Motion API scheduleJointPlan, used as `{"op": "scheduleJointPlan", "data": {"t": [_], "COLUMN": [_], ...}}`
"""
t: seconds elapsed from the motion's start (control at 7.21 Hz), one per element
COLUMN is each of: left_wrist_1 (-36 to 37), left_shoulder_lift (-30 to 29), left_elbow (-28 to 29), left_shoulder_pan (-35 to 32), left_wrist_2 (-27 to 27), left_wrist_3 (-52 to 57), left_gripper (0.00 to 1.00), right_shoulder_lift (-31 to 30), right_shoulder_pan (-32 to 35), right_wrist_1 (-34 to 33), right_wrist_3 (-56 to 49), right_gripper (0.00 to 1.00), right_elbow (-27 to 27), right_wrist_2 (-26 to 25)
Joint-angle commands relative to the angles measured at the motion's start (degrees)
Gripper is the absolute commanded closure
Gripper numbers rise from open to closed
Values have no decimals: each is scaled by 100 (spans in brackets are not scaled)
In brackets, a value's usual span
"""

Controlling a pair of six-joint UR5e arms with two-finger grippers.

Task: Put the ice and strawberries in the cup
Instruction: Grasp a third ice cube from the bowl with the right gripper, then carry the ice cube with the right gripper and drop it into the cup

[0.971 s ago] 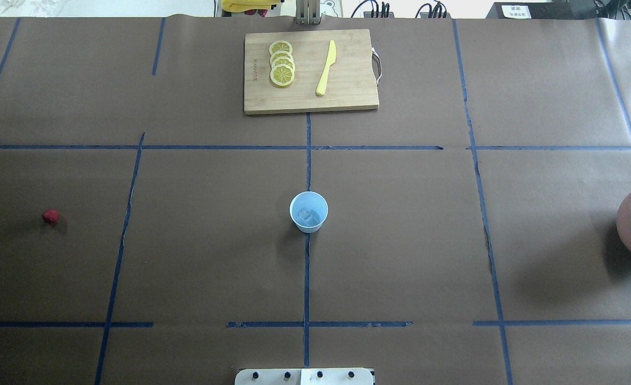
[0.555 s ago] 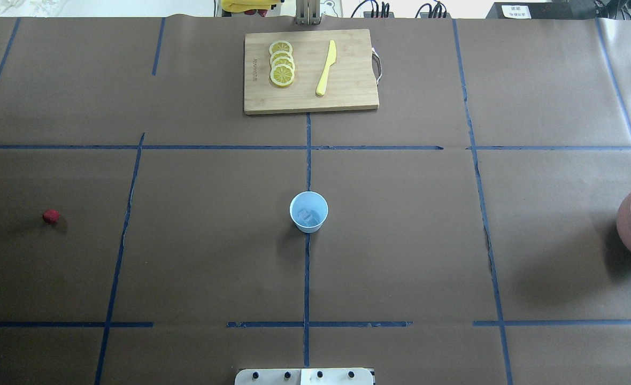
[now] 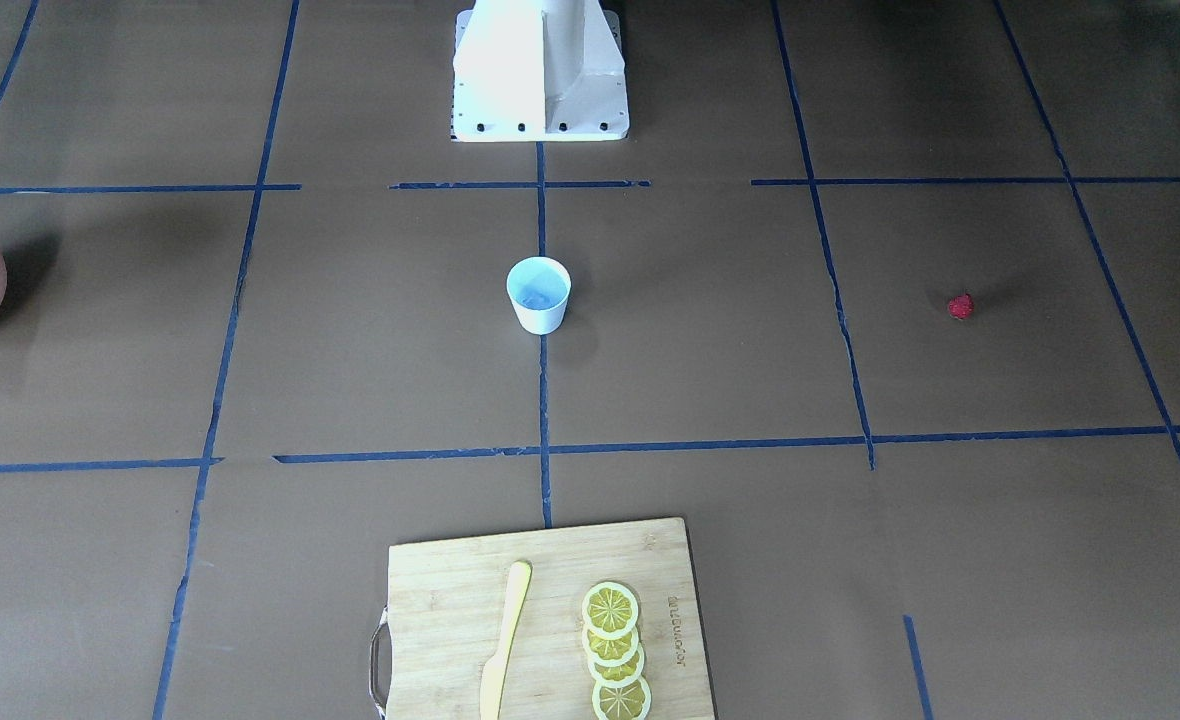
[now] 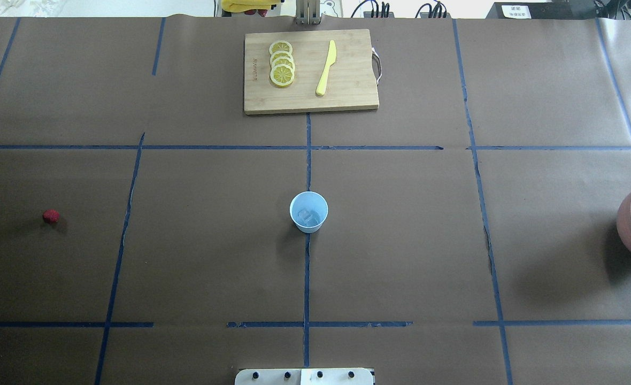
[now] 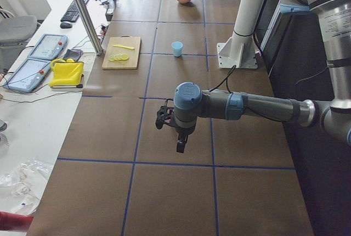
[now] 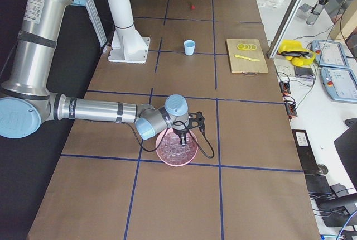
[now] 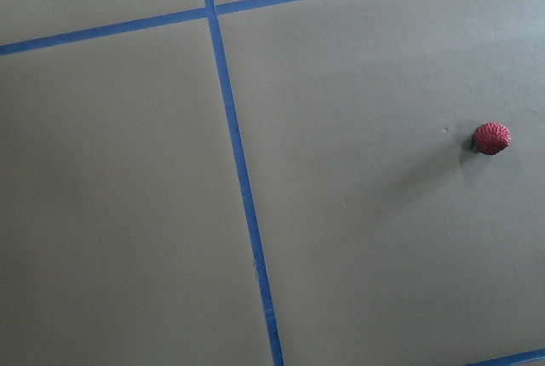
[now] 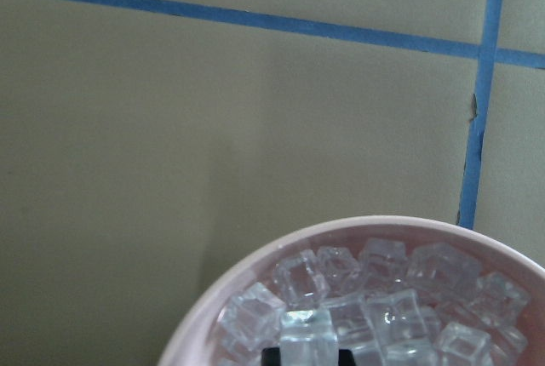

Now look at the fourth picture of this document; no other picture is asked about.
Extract clear ice cube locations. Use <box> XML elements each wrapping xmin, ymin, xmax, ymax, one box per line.
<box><xmin>298</xmin><ymin>210</ymin><xmax>321</xmax><ymax>227</ymax></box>

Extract red strawberry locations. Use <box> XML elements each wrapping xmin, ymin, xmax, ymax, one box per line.
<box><xmin>42</xmin><ymin>209</ymin><xmax>61</xmax><ymax>225</ymax></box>

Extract light blue paper cup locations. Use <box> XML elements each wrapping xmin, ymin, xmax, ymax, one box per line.
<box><xmin>289</xmin><ymin>191</ymin><xmax>329</xmax><ymax>234</ymax></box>

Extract yellow plastic knife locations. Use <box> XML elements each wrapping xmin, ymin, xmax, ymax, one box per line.
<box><xmin>315</xmin><ymin>40</ymin><xmax>337</xmax><ymax>97</ymax></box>

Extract bamboo cutting board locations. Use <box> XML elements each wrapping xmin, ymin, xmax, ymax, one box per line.
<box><xmin>244</xmin><ymin>29</ymin><xmax>380</xmax><ymax>116</ymax></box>

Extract lemon slice bottom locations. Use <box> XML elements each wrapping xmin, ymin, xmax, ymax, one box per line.
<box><xmin>270</xmin><ymin>67</ymin><xmax>296</xmax><ymax>88</ymax></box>

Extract lemon slice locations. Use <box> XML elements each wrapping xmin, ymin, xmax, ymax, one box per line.
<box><xmin>269</xmin><ymin>41</ymin><xmax>293</xmax><ymax>55</ymax></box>
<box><xmin>271</xmin><ymin>50</ymin><xmax>294</xmax><ymax>67</ymax></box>
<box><xmin>271</xmin><ymin>56</ymin><xmax>295</xmax><ymax>73</ymax></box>
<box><xmin>270</xmin><ymin>67</ymin><xmax>296</xmax><ymax>88</ymax></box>

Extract lemon slice top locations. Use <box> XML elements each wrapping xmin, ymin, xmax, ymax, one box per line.
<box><xmin>269</xmin><ymin>41</ymin><xmax>293</xmax><ymax>55</ymax></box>

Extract yellow cloth bag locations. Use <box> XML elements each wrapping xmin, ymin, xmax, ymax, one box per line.
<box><xmin>220</xmin><ymin>0</ymin><xmax>284</xmax><ymax>14</ymax></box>

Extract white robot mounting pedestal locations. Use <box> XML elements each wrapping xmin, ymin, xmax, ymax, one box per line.
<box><xmin>234</xmin><ymin>367</ymin><xmax>376</xmax><ymax>384</ymax></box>

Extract aluminium frame post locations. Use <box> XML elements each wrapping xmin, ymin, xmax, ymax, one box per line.
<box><xmin>295</xmin><ymin>0</ymin><xmax>322</xmax><ymax>25</ymax></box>

